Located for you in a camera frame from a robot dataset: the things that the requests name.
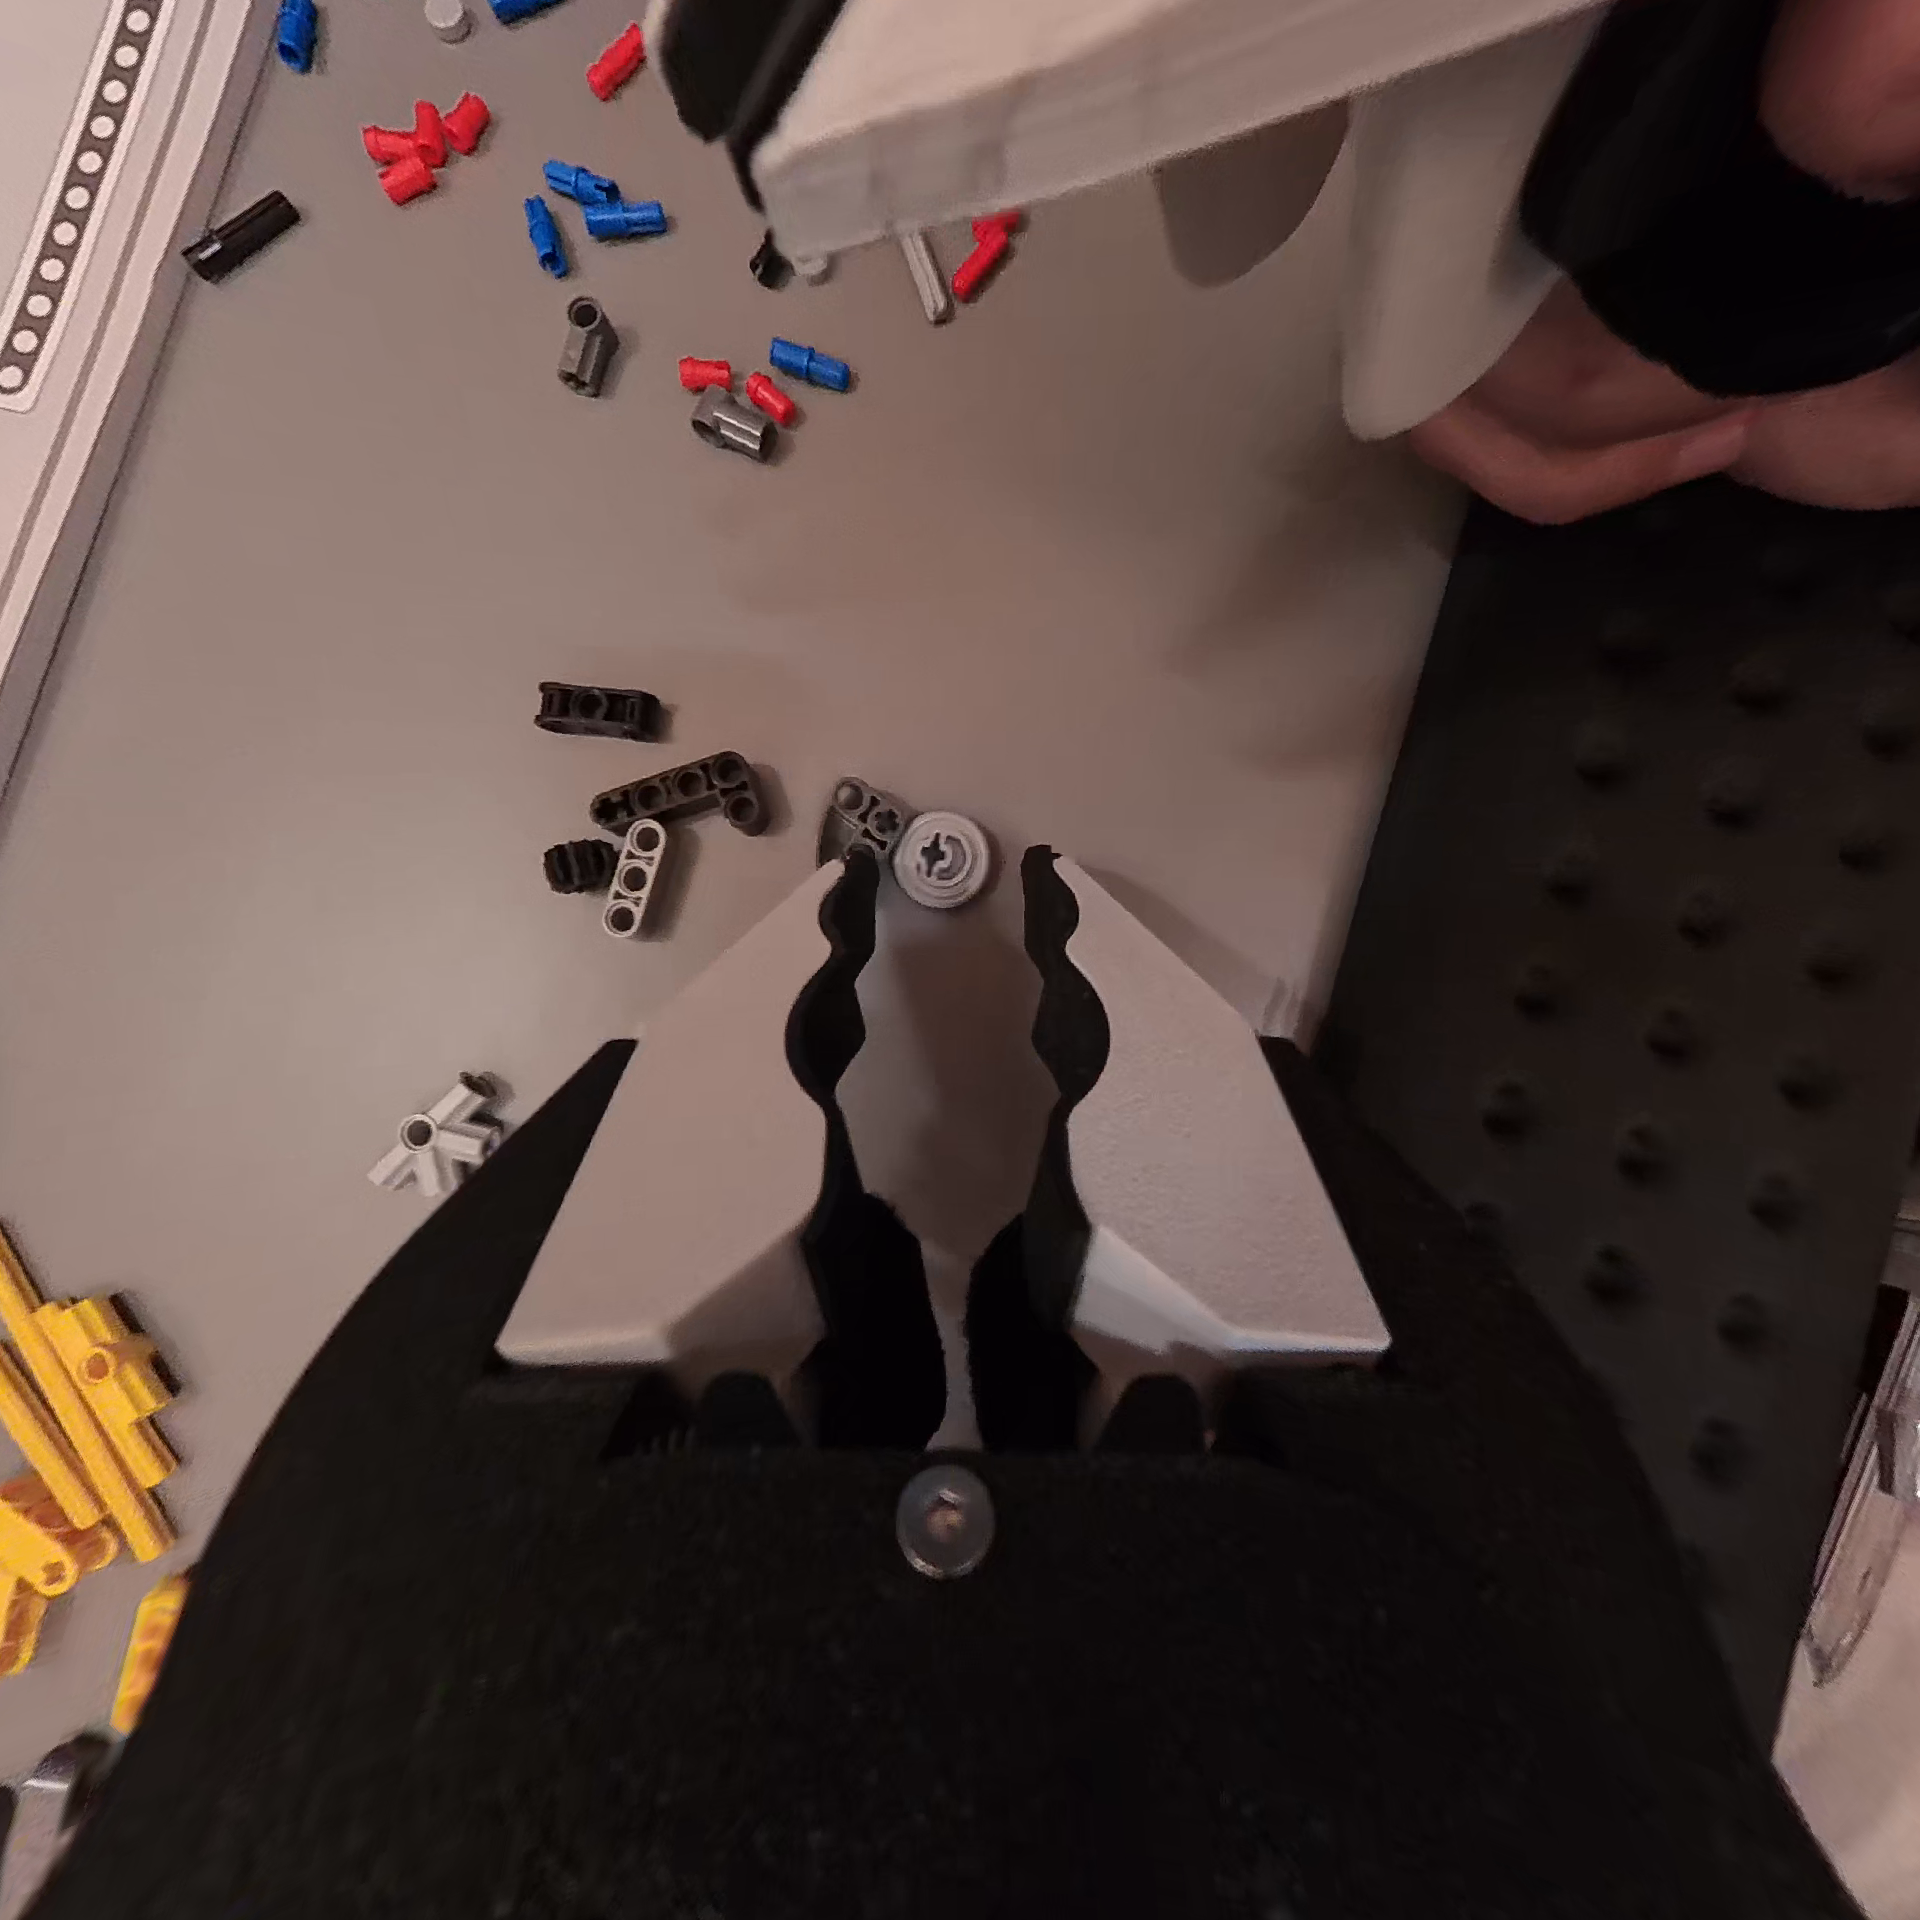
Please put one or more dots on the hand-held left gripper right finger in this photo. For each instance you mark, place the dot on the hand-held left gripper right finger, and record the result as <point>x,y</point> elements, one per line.
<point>1215,1200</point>

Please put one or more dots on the dark grey lego L beam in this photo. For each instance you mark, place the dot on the dark grey lego L beam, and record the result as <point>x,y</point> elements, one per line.
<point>683,795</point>

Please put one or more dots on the dark grey lego piece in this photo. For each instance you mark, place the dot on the dark grey lego piece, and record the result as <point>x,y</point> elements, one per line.
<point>864,818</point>

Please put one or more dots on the yellow lego connector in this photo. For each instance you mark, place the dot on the yellow lego connector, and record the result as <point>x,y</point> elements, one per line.
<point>17,1627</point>
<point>38,1544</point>
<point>98,1359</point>

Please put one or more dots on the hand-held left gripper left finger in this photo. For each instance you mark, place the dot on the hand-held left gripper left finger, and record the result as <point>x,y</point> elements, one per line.
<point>675,1200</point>

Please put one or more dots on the blue lego pin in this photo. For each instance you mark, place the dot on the blue lego pin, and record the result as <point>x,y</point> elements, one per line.
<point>296,30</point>

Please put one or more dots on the tiny white round lego piece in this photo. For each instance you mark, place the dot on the tiny white round lego piece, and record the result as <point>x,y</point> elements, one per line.
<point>446,18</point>

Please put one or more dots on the light grey star lego piece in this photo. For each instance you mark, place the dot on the light grey star lego piece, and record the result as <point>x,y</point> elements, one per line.
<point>437,1145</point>

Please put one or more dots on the long yellow lego axle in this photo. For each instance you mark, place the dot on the long yellow lego axle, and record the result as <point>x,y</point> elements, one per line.
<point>105,1478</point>

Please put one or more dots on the small black ribbed lego piece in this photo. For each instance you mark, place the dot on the small black ribbed lego piece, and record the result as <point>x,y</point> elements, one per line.
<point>579,866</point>

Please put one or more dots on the pile of small lego pins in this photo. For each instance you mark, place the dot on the pile of small lego pins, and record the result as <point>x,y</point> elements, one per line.
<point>622,218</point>

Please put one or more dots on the yellow thin lego liftarm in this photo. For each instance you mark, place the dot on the yellow thin lego liftarm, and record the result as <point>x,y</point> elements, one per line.
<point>152,1649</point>

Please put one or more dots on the black lego connector piece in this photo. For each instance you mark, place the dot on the black lego connector piece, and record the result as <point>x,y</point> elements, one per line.
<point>597,712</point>

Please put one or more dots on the white shirt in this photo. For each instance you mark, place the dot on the white shirt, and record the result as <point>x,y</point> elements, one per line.
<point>1854,1801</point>

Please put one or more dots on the small grey lego piece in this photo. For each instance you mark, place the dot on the small grey lego piece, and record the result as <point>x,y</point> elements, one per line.
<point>587,346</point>

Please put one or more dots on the white round lego pulley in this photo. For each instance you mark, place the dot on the white round lego pulley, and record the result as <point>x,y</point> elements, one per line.
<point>941,860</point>

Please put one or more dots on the light grey thin lego liftarm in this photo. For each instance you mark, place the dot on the light grey thin lego liftarm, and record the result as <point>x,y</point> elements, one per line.
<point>635,877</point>

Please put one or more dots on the lego instruction booklet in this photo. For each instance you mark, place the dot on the lego instruction booklet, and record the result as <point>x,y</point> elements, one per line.
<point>77,299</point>

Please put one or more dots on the black lego pin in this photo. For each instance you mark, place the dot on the black lego pin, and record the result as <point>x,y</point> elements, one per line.
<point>241,234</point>

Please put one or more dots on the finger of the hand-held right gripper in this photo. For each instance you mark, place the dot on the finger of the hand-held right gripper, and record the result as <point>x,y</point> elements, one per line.
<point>1124,89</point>

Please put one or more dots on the person's right hand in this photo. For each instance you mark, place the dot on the person's right hand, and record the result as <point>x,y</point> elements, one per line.
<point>1574,442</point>

